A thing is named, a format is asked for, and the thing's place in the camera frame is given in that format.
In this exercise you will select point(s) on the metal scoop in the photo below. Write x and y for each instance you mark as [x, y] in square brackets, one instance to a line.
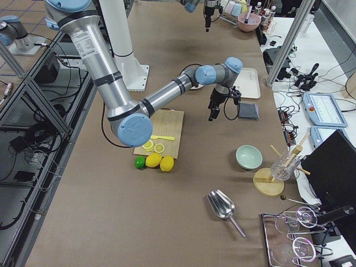
[224, 208]

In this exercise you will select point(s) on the grey folded cloth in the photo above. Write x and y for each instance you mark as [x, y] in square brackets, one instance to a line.
[248, 111]

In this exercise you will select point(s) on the wire glass rack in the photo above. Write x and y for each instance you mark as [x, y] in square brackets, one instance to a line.
[286, 237]

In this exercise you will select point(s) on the white pillar with base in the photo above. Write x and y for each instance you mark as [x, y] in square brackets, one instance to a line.
[134, 74]

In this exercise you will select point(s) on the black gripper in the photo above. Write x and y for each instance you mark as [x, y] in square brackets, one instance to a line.
[216, 99]
[208, 11]

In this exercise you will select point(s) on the crystal glass on stand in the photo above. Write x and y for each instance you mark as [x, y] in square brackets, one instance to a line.
[284, 166]

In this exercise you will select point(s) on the blue cup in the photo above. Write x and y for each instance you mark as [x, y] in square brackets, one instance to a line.
[236, 10]

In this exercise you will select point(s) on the yellow plastic knife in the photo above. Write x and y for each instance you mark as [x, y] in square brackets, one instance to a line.
[170, 138]

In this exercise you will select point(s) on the pink bowl with ice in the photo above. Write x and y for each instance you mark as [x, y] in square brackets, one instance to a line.
[254, 22]

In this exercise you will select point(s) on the beige rectangular tray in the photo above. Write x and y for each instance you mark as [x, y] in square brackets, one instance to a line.
[248, 84]

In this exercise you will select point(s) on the pink cup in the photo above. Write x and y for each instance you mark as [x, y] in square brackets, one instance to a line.
[229, 7]

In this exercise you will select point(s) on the bottles in copper wire basket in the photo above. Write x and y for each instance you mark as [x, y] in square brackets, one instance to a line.
[266, 11]

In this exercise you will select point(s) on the wooden mug tree stand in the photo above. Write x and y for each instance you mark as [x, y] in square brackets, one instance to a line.
[270, 181]

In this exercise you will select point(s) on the mint green bowl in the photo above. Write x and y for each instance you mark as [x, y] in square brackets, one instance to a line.
[248, 157]

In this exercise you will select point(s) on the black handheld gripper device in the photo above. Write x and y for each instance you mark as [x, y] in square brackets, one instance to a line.
[305, 81]

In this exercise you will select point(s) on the green lime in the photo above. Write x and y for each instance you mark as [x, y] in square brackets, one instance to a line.
[140, 162]

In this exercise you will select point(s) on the round beige plate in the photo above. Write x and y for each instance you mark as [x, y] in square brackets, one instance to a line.
[196, 87]

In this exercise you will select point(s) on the white cup rack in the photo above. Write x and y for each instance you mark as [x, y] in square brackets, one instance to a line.
[229, 18]

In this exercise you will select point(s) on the metal muddler tool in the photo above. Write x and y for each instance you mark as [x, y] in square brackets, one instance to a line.
[246, 21]

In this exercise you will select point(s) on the yellow cup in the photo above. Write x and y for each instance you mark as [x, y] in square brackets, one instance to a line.
[244, 6]

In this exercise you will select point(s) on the yellow lemon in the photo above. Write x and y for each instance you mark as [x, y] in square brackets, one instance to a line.
[167, 163]
[153, 160]

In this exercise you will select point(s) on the black stand device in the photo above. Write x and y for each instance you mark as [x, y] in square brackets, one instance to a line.
[269, 56]

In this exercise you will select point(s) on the lemon slice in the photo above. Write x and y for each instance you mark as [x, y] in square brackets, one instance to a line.
[159, 148]
[148, 146]

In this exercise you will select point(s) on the aluminium frame post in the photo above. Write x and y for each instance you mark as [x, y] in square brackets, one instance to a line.
[296, 26]

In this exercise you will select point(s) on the wooden cutting board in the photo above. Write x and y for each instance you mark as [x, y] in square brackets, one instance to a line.
[168, 123]

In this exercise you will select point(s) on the blue teach pendant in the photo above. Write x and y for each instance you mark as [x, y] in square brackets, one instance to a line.
[320, 133]
[323, 110]

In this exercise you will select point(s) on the black monitor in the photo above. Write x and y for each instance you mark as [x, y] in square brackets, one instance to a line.
[332, 176]

